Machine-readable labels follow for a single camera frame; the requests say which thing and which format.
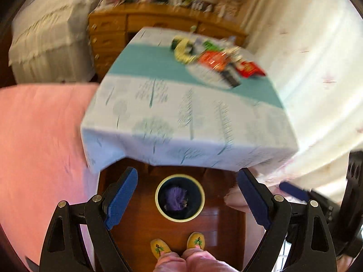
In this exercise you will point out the red envelope packet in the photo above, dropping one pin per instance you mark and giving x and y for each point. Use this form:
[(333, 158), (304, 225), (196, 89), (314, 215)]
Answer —
[(248, 69)]

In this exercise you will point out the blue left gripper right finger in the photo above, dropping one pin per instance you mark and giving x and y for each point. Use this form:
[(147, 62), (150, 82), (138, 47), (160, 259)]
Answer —
[(257, 196)]

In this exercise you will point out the yellow slipper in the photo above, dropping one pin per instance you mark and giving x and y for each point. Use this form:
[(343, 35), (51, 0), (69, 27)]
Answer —
[(159, 248), (196, 241)]

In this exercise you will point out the orange red snack bag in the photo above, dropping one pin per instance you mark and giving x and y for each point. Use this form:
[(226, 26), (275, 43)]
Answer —
[(217, 61)]

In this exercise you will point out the yellow paper strip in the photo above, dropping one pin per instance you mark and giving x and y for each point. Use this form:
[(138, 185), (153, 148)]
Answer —
[(183, 50)]

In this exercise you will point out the wooden dresser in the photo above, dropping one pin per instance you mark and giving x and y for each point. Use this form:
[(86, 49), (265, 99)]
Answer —
[(111, 29)]

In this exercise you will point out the blue trash bin cream rim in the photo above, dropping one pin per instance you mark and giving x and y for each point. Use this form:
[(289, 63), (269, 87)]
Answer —
[(195, 194)]

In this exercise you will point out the white lace covered furniture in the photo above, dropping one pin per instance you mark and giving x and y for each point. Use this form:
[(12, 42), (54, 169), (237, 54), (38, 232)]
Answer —
[(50, 42)]

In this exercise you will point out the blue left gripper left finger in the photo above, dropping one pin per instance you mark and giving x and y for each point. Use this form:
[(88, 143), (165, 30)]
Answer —
[(117, 197)]

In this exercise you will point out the right pink trouser leg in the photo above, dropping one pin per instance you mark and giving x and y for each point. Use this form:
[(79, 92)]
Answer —
[(200, 260)]

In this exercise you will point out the right yellow slipper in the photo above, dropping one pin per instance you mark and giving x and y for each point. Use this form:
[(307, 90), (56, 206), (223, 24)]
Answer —
[(196, 241)]

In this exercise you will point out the green paper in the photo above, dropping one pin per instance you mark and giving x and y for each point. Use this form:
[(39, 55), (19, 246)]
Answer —
[(210, 46)]

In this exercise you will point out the purple plastic bag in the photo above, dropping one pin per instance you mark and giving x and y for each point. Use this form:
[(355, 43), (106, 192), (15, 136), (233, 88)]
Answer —
[(176, 199)]

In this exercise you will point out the pink trouser leg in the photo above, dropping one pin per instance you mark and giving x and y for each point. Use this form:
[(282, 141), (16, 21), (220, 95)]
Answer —
[(200, 260), (170, 262)]

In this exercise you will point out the left yellow slipper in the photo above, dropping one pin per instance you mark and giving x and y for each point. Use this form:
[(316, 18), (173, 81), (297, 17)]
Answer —
[(159, 248)]

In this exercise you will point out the tree pattern tablecloth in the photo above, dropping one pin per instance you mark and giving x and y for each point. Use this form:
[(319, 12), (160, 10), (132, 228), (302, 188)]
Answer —
[(154, 109)]

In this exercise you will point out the pink bed blanket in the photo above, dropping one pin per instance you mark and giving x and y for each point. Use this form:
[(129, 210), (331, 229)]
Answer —
[(42, 160)]

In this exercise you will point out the white floral curtain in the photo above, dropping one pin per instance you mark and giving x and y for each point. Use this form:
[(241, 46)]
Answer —
[(312, 53)]

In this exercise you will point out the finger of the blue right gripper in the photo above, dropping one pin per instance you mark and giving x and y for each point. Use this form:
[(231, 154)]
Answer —
[(294, 191)]

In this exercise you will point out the dark green tea box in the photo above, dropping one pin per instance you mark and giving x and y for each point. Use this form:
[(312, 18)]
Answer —
[(197, 44)]

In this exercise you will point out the beige paper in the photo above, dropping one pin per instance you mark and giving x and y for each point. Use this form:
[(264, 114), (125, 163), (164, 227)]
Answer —
[(233, 53)]

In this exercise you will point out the left pink trouser leg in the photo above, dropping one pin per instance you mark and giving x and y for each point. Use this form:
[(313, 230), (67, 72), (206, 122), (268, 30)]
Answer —
[(170, 262)]

